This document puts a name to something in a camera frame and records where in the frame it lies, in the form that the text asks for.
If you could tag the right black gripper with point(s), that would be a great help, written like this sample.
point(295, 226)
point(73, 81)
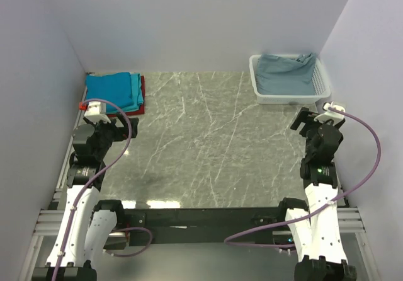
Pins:
point(306, 116)

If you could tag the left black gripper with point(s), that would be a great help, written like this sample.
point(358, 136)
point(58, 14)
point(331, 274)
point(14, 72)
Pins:
point(121, 132)

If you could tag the grey-blue t-shirt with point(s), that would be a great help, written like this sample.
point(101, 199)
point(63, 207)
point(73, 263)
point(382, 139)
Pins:
point(277, 75)

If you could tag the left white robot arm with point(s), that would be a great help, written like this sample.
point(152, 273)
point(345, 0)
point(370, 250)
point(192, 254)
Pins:
point(87, 220)

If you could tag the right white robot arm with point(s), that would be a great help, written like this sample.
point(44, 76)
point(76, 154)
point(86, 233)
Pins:
point(314, 224)

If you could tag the folded dark red t-shirt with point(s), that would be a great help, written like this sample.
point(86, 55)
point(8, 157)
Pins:
point(130, 110)

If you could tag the folded teal t-shirt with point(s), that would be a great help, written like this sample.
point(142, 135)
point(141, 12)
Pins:
point(138, 92)

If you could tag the folded blue t-shirt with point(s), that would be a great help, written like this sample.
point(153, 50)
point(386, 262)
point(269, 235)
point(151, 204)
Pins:
point(98, 86)

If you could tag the white plastic basket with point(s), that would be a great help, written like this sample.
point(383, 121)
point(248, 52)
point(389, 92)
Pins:
point(320, 81)

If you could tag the black base beam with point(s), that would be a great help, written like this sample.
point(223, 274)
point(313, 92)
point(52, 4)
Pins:
point(211, 225)

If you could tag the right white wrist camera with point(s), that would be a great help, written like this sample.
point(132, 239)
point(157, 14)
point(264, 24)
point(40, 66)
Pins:
point(331, 112)

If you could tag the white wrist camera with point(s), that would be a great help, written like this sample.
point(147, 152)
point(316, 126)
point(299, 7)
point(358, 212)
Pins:
point(331, 112)
point(94, 112)

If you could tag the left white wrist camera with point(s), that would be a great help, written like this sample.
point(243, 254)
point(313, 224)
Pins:
point(94, 112)

